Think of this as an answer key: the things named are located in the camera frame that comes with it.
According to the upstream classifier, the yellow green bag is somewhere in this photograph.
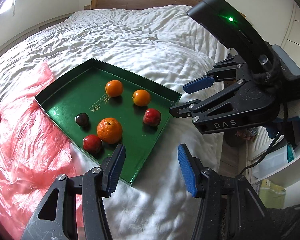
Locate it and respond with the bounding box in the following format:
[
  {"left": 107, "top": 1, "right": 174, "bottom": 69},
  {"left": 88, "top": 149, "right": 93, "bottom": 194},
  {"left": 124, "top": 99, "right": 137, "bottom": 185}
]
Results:
[{"left": 259, "top": 179, "right": 287, "bottom": 208}]

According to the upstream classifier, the person's right hand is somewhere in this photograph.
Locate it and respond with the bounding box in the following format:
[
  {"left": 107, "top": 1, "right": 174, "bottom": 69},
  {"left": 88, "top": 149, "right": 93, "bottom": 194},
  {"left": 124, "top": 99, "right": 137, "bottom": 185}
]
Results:
[{"left": 251, "top": 55, "right": 290, "bottom": 90}]

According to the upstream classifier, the white shelf unit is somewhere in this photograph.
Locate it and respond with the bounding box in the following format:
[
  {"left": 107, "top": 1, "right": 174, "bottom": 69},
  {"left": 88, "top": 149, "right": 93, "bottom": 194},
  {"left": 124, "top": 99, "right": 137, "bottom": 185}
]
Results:
[{"left": 247, "top": 125, "right": 300, "bottom": 183}]

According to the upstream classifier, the black cable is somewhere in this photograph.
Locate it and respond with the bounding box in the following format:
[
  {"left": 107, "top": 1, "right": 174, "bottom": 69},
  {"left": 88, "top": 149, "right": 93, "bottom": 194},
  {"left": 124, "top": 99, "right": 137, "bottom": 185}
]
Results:
[{"left": 236, "top": 97, "right": 289, "bottom": 178}]

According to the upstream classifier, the orange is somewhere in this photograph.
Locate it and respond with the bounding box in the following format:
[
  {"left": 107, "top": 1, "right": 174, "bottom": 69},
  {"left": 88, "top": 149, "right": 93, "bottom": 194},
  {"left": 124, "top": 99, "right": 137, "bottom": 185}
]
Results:
[
  {"left": 132, "top": 89, "right": 151, "bottom": 107},
  {"left": 97, "top": 117, "right": 123, "bottom": 144},
  {"left": 105, "top": 80, "right": 124, "bottom": 98}
]

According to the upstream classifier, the pink plastic sheet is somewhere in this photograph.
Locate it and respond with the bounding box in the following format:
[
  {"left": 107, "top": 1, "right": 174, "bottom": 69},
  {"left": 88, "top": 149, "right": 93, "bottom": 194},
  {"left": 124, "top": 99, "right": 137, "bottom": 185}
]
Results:
[{"left": 0, "top": 61, "right": 83, "bottom": 233}]

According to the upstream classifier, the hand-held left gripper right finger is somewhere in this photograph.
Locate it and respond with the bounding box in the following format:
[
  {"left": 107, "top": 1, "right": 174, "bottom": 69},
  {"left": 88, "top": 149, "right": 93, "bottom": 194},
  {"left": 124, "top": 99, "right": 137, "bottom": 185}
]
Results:
[{"left": 177, "top": 144, "right": 278, "bottom": 240}]

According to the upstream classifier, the dark red plum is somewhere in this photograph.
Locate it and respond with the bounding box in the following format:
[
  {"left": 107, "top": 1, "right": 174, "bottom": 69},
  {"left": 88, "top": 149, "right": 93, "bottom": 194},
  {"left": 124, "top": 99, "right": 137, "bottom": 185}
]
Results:
[{"left": 75, "top": 113, "right": 90, "bottom": 127}]

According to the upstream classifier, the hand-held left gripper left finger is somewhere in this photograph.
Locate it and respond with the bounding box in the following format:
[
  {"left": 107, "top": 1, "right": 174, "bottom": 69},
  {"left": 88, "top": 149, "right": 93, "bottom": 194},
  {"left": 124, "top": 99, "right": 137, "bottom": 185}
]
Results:
[{"left": 20, "top": 144, "right": 127, "bottom": 240}]

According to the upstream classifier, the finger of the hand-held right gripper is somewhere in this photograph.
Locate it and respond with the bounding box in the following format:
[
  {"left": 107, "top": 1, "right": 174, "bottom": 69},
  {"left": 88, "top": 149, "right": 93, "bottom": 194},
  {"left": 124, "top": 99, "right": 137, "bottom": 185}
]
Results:
[
  {"left": 184, "top": 57, "right": 245, "bottom": 93},
  {"left": 169, "top": 80, "right": 250, "bottom": 123}
]

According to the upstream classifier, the green rectangular tray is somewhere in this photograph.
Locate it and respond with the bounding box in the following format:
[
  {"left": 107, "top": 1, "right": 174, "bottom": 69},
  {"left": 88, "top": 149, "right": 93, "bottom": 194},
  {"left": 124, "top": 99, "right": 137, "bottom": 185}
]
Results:
[{"left": 34, "top": 58, "right": 182, "bottom": 187}]

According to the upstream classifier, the window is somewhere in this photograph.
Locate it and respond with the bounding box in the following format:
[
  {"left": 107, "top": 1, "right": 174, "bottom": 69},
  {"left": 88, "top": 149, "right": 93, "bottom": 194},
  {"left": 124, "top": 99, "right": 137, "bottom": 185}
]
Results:
[{"left": 0, "top": 0, "right": 17, "bottom": 18}]

